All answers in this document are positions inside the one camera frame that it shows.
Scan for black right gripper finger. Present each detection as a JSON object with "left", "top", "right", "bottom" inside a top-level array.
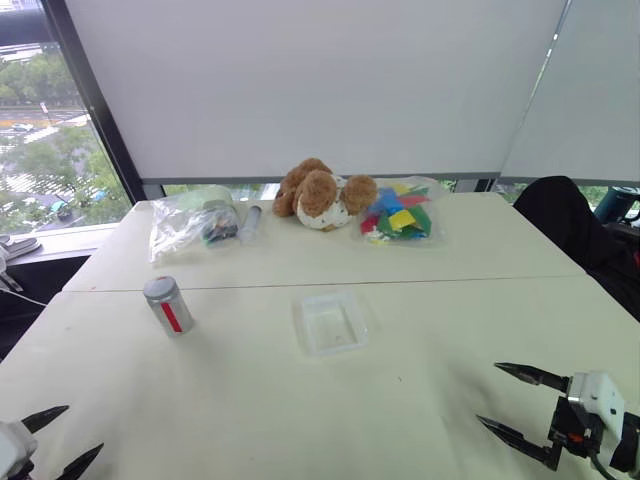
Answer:
[
  {"left": 494, "top": 362, "right": 572, "bottom": 396},
  {"left": 475, "top": 413, "right": 562, "bottom": 472}
]

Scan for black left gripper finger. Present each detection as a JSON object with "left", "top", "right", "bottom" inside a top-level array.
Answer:
[
  {"left": 53, "top": 442, "right": 105, "bottom": 480},
  {"left": 22, "top": 405, "right": 70, "bottom": 434}
]

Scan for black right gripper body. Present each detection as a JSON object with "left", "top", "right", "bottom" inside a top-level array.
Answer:
[{"left": 547, "top": 394, "right": 606, "bottom": 459}]

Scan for silver can with red label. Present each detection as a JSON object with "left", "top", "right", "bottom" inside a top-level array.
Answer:
[{"left": 143, "top": 275, "right": 195, "bottom": 338}]

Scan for clear plastic tray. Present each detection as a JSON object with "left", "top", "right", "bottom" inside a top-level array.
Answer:
[{"left": 291, "top": 291, "right": 370, "bottom": 358}]

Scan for grey slippers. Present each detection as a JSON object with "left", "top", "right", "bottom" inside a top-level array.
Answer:
[{"left": 0, "top": 233, "right": 43, "bottom": 262}]

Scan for teal and black device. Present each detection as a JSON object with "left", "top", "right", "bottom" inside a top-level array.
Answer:
[{"left": 593, "top": 185, "right": 640, "bottom": 224}]

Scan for bag of coloured blocks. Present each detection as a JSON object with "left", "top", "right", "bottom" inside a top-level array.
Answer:
[{"left": 356, "top": 175, "right": 449, "bottom": 252}]

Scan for clear plastic bag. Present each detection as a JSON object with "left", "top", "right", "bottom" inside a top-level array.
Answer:
[{"left": 148, "top": 184, "right": 242, "bottom": 265}]

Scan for brown and white plush toy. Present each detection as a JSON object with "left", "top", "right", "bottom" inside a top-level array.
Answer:
[{"left": 272, "top": 157, "right": 379, "bottom": 233}]

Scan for narrow white roller blind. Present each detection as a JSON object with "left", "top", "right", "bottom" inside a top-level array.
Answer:
[{"left": 498, "top": 0, "right": 640, "bottom": 187}]

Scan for wide white roller blind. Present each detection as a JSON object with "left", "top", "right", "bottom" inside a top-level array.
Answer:
[{"left": 63, "top": 0, "right": 572, "bottom": 186}]

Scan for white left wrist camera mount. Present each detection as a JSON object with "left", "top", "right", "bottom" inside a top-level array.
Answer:
[{"left": 0, "top": 419, "right": 39, "bottom": 476}]

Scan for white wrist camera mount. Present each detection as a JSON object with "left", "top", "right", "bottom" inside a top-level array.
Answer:
[
  {"left": 567, "top": 369, "right": 627, "bottom": 467},
  {"left": 0, "top": 419, "right": 39, "bottom": 476}
]

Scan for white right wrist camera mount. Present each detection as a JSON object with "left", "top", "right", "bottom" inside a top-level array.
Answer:
[{"left": 567, "top": 369, "right": 627, "bottom": 467}]

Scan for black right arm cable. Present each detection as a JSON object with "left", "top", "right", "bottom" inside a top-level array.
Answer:
[{"left": 588, "top": 448, "right": 624, "bottom": 480}]

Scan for white cable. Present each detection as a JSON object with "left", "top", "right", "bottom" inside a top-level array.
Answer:
[{"left": 0, "top": 269, "right": 52, "bottom": 307}]

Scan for blind pull chain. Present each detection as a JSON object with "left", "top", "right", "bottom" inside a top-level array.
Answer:
[{"left": 519, "top": 28, "right": 561, "bottom": 132}]

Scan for black window frame post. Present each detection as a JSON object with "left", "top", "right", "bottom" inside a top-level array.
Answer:
[{"left": 40, "top": 0, "right": 147, "bottom": 204}]

